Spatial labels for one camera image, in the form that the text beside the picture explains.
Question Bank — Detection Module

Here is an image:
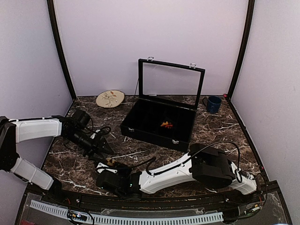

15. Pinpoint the brown tan argyle sock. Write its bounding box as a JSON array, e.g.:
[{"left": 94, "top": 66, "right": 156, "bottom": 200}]
[{"left": 106, "top": 157, "right": 116, "bottom": 166}]

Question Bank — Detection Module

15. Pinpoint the black frame post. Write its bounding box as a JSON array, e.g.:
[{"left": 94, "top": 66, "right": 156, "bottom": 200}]
[
  {"left": 46, "top": 0, "right": 77, "bottom": 101},
  {"left": 227, "top": 0, "right": 255, "bottom": 101}
]

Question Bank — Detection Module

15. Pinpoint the black display box with lid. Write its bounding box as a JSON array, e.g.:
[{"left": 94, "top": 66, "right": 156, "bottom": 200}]
[{"left": 120, "top": 57, "right": 205, "bottom": 152}]

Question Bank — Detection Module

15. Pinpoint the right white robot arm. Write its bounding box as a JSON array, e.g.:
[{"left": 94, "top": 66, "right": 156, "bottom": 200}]
[{"left": 96, "top": 143, "right": 258, "bottom": 203}]

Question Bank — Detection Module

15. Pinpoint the floral ceramic plate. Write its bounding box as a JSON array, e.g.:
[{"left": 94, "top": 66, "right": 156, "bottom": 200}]
[{"left": 96, "top": 90, "right": 125, "bottom": 108}]

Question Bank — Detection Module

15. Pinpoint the black front rail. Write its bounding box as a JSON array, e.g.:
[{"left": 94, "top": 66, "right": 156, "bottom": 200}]
[{"left": 23, "top": 180, "right": 282, "bottom": 214}]

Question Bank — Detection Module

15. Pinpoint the small circuit board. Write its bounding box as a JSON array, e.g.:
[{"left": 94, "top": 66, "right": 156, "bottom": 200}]
[{"left": 67, "top": 210, "right": 88, "bottom": 221}]

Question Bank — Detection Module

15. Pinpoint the red yellow black argyle sock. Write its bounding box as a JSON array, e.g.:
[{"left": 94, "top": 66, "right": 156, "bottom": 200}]
[{"left": 160, "top": 121, "right": 173, "bottom": 129}]

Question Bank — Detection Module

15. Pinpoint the left black frame post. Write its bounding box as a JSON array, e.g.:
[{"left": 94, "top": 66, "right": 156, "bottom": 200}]
[{"left": 46, "top": 0, "right": 77, "bottom": 101}]

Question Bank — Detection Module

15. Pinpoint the grey slotted cable duct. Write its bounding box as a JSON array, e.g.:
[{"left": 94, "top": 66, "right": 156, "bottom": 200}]
[{"left": 29, "top": 200, "right": 224, "bottom": 225}]

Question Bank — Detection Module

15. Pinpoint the dark blue mug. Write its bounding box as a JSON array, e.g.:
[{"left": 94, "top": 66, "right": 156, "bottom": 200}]
[{"left": 202, "top": 96, "right": 222, "bottom": 114}]

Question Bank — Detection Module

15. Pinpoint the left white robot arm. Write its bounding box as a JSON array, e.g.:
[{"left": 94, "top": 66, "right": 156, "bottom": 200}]
[{"left": 0, "top": 110, "right": 114, "bottom": 204}]

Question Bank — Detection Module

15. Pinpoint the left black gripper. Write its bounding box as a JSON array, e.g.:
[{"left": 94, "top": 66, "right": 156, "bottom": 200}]
[{"left": 65, "top": 129, "right": 114, "bottom": 160}]

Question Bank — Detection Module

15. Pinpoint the right black frame post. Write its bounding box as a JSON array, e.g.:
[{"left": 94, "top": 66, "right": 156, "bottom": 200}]
[{"left": 227, "top": 0, "right": 255, "bottom": 101}]

